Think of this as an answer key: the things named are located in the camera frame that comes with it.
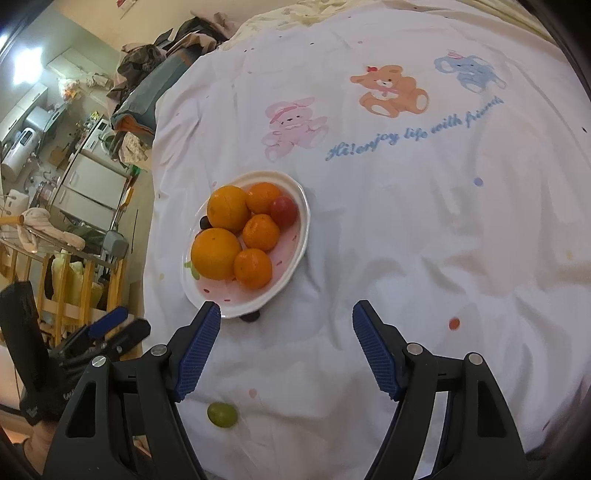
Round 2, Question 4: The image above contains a grey box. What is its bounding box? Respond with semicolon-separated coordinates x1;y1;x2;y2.
102;229;129;264

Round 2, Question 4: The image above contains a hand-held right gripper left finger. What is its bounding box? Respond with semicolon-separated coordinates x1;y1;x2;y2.
41;301;222;480

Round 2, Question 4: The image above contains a yellow-green cloth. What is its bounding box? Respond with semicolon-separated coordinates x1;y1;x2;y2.
44;256;105;310

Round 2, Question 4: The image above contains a green grape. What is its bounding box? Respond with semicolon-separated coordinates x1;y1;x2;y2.
207;401;239;428

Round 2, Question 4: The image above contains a large orange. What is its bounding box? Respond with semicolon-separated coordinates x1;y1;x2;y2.
191;228;243;281
206;185;252;234

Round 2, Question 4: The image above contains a red cherry tomato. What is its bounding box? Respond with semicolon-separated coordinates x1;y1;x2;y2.
270;196;298;229

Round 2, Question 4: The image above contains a pink strawberry plate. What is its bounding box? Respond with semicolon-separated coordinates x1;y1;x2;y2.
181;171;310;320

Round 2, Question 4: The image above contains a floral cloth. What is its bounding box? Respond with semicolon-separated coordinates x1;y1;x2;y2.
120;134;151;164

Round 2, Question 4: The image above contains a blue-grey cushion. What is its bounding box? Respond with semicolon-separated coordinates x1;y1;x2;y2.
113;58;190;134

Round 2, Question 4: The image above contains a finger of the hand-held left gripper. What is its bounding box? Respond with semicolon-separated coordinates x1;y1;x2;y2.
60;306;129;354
69;318;151;361

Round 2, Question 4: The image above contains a beige towel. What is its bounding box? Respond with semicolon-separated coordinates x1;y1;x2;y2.
21;208;86;252

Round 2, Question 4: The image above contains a pile of dark clothes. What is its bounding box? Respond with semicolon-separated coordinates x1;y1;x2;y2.
108;14;241;93

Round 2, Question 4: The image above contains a wooden rack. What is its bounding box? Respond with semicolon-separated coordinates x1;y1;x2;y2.
0;215;127;352

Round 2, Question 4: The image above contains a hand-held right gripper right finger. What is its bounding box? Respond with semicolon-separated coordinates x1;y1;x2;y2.
352;300;527;480

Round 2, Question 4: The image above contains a small orange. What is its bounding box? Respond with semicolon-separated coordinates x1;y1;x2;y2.
233;248;273;291
246;182;282;215
242;213;281;251

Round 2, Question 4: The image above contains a cream floral quilt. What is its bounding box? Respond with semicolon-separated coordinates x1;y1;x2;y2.
222;0;462;51

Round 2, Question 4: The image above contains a white cabinet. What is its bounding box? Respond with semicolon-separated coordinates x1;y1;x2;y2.
48;115;134;232

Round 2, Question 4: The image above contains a white printed blanket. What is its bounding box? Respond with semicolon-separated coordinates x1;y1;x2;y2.
143;0;591;480

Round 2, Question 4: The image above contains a white appliance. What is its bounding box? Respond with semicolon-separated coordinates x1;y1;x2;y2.
0;129;35;181

